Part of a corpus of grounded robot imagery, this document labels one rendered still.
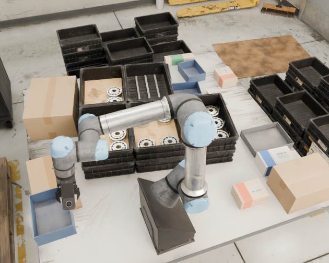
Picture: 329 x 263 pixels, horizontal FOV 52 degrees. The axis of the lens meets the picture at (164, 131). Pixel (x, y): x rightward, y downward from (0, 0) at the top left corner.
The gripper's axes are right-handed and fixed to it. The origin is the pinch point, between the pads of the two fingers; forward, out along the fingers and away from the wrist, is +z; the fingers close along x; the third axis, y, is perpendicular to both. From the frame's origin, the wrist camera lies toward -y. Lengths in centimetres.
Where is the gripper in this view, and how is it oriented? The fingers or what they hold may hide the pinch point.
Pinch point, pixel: (69, 205)
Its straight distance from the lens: 144.6
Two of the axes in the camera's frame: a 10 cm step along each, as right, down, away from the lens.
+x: -9.4, 1.3, -3.0
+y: -3.1, -6.9, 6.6
